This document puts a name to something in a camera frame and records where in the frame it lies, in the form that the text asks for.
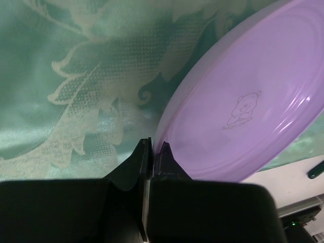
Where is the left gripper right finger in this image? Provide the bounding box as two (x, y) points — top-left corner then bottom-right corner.
(147, 143), (287, 242)

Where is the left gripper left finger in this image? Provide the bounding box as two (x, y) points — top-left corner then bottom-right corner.
(1, 138), (152, 242)

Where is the purple plastic plate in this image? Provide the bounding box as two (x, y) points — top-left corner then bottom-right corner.
(153, 1), (323, 182)

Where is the green patterned placemat cloth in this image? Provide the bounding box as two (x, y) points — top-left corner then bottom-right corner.
(0, 0), (324, 182)

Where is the gold fork dark handle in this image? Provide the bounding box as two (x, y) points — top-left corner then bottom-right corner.
(307, 161), (324, 179)

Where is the front aluminium rail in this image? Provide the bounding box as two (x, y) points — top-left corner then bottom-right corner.
(278, 194), (323, 218)

